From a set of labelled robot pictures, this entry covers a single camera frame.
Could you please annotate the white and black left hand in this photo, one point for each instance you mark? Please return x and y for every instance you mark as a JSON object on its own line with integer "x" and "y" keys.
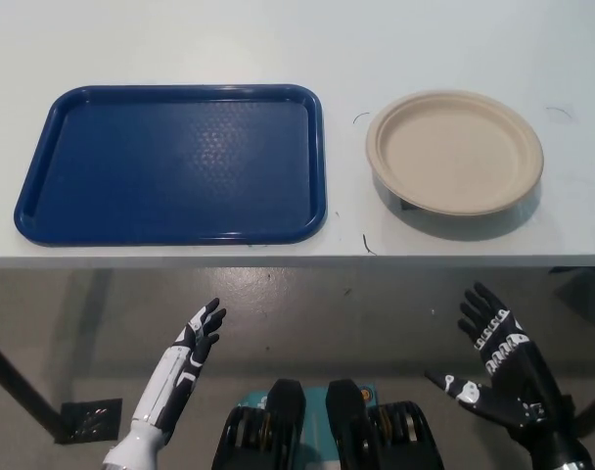
{"x": 168, "y": 377}

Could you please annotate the black and white right hand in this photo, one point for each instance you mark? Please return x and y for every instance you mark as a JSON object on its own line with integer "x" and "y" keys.
{"x": 517, "y": 387}

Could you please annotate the beige round paper plate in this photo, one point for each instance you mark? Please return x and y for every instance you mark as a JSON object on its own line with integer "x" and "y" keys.
{"x": 454, "y": 152}

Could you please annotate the blue plastic serving tray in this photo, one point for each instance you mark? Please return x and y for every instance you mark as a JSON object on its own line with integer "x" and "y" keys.
{"x": 170, "y": 166}

